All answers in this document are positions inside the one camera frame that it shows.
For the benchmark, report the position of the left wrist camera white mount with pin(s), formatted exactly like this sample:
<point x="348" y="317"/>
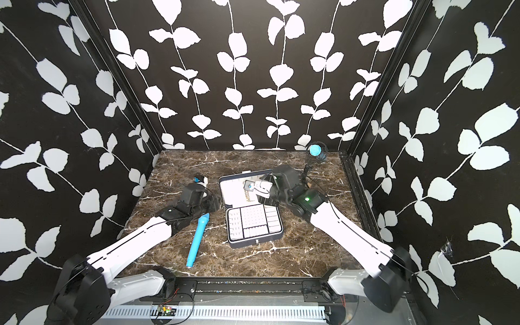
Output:
<point x="200" y="179"/>

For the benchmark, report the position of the cyan marker pen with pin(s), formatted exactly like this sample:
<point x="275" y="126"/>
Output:
<point x="198" y="236"/>

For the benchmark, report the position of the small circuit board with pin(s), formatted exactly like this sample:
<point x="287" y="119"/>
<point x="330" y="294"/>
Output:
<point x="166" y="311"/>

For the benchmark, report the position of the white perforated cable tray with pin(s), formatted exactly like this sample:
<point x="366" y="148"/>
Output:
<point x="221" y="312"/>

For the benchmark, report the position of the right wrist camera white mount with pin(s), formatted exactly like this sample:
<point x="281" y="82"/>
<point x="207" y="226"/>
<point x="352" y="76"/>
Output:
<point x="260" y="188"/>

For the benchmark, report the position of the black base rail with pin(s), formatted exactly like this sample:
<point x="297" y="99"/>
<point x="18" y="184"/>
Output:
<point x="280" y="286"/>

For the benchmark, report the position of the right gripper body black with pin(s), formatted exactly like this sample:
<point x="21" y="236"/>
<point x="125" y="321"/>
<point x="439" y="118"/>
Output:
<point x="276" y="193"/>

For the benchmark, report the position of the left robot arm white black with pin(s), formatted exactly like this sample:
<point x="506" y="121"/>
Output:
<point x="89" y="286"/>

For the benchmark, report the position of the black mini tripod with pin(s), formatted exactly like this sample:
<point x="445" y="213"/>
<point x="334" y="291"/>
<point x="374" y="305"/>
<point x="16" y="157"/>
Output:
<point x="310" y="163"/>

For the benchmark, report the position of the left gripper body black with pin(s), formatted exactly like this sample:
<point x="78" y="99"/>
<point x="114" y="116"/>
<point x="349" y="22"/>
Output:
<point x="210" y="204"/>

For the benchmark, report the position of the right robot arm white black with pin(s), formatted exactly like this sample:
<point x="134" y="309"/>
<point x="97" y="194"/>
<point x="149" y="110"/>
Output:
<point x="386" y="271"/>

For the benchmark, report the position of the cyan ball on tripod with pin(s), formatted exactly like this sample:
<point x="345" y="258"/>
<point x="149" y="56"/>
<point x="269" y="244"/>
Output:
<point x="317" y="152"/>

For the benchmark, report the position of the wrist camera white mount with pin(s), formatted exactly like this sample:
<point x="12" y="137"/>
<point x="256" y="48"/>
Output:
<point x="200" y="179"/>
<point x="260" y="188"/>

